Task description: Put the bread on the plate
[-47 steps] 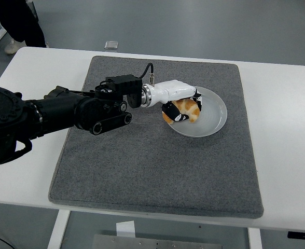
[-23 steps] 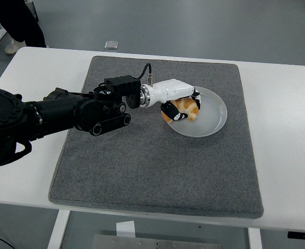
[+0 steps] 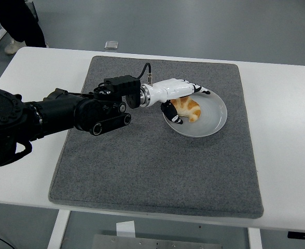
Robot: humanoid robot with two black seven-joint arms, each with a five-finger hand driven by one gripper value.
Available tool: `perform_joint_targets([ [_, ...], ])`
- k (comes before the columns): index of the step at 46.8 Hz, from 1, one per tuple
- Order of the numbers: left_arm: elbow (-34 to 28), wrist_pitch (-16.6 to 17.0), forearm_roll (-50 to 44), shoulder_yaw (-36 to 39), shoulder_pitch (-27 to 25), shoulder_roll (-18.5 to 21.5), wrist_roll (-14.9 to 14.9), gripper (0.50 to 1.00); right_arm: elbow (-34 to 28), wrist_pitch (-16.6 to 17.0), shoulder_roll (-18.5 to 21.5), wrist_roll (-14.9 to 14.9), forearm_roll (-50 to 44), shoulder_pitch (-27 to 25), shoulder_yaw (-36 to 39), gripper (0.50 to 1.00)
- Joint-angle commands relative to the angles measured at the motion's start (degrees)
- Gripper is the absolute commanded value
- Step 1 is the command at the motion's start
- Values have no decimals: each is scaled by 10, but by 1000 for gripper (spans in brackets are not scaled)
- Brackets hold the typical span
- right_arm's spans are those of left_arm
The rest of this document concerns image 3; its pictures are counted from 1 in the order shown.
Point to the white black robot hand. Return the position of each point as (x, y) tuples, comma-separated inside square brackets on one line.
[(173, 88)]

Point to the croissant bread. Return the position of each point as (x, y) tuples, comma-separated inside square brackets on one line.
[(191, 109)]

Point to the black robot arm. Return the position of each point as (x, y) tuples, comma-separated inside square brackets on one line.
[(59, 111)]

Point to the light grey round plate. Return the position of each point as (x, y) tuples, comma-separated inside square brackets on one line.
[(210, 116)]

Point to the grey metal plate with screws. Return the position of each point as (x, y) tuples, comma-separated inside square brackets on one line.
[(155, 242)]

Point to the silver square floor socket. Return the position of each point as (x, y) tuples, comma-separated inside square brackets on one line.
[(111, 44)]

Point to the grey felt mat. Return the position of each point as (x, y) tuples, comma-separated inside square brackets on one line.
[(152, 176)]

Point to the person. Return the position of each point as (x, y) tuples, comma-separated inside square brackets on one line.
[(22, 20)]

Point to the white table leg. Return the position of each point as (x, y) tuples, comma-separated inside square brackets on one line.
[(255, 240), (59, 228)]

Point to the black table control panel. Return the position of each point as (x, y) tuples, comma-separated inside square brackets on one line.
[(303, 234)]

